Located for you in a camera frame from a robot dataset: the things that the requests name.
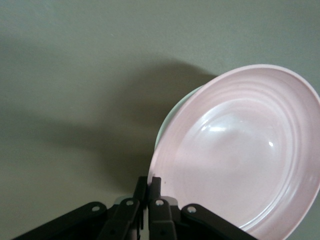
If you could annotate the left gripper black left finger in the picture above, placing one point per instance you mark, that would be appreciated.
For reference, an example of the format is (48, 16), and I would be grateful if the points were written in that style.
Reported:
(117, 220)

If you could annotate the beige plate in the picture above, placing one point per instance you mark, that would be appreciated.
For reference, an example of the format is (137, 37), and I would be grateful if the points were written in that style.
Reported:
(162, 126)

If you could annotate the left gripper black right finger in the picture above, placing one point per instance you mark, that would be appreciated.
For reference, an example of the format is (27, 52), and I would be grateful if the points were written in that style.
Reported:
(160, 220)

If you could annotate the pink plate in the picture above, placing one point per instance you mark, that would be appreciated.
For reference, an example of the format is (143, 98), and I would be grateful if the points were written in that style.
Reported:
(237, 155)

